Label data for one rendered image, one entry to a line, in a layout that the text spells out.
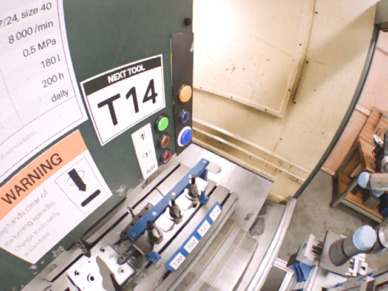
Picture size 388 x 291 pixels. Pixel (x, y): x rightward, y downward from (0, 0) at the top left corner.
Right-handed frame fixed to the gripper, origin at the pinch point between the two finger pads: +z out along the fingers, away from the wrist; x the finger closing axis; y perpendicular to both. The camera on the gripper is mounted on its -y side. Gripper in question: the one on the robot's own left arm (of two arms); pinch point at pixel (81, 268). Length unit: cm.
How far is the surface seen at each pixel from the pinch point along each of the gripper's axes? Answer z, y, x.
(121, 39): -0.4, -35.7, 23.1
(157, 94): -0.3, -28.3, 26.8
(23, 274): -4.4, -18.5, -1.5
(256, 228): -27, 75, 77
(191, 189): 5.7, 15.5, 41.5
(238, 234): -19, 70, 63
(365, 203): -164, 107, 224
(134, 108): -0.8, -28.1, 23.4
